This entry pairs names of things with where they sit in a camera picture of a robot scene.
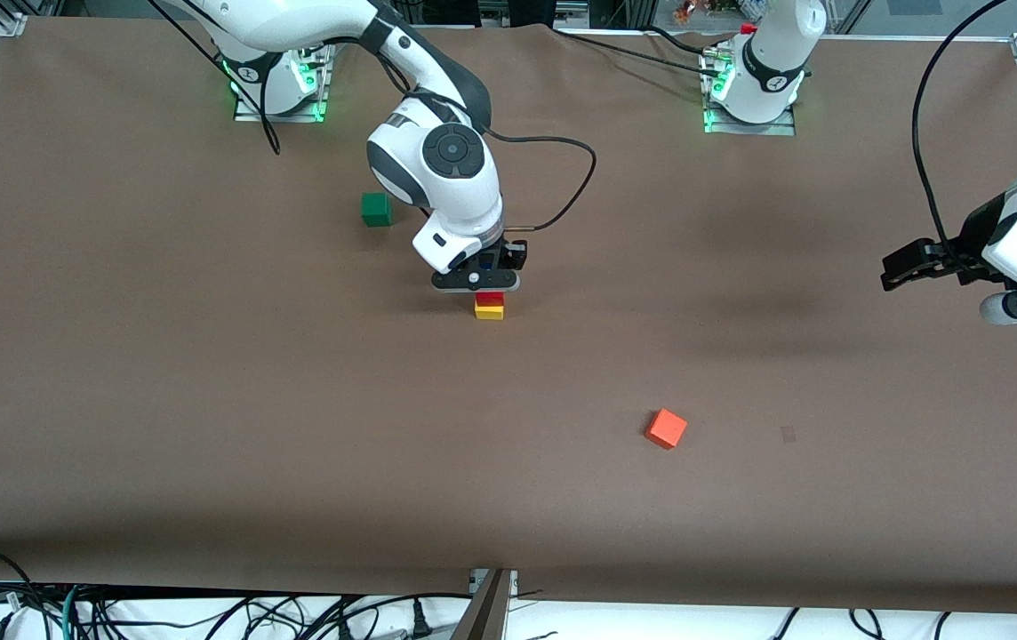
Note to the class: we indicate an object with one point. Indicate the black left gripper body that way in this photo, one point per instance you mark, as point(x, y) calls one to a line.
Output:
point(976, 233)

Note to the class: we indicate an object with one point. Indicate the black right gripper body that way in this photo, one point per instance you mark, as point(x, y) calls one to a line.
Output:
point(509, 257)

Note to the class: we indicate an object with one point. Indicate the red wooden cube block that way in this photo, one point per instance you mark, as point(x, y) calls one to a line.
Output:
point(491, 300)

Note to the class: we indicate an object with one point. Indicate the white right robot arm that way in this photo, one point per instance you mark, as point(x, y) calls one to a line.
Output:
point(446, 187)

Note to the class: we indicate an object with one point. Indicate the yellow wooden cube block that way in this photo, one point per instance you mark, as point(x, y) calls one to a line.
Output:
point(491, 313)

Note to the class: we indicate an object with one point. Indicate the green wooden cube block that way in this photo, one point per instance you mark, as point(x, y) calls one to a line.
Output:
point(375, 210)

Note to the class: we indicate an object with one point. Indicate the orange wooden cube block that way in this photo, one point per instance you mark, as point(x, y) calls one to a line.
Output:
point(666, 428)

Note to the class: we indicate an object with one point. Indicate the brown table cover sheet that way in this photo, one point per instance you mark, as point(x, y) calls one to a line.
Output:
point(562, 498)

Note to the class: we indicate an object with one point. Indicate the colourful toy figure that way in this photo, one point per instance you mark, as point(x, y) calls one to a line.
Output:
point(691, 9)

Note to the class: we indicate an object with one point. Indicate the black power plug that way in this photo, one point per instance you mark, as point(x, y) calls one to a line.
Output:
point(421, 622)

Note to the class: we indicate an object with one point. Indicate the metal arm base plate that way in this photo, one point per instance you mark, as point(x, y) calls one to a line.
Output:
point(246, 111)
point(784, 127)

